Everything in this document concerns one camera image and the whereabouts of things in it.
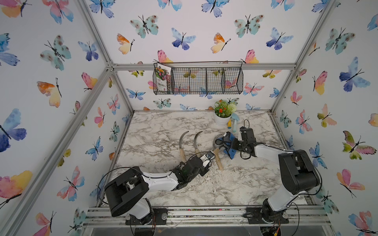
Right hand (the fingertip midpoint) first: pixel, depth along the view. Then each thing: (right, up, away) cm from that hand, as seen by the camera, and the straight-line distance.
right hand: (233, 141), depth 96 cm
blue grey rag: (-3, -7, -6) cm, 9 cm away
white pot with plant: (-6, +21, +5) cm, 22 cm away
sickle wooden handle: (-34, -5, +2) cm, 35 cm away
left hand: (-17, -8, -13) cm, 23 cm away
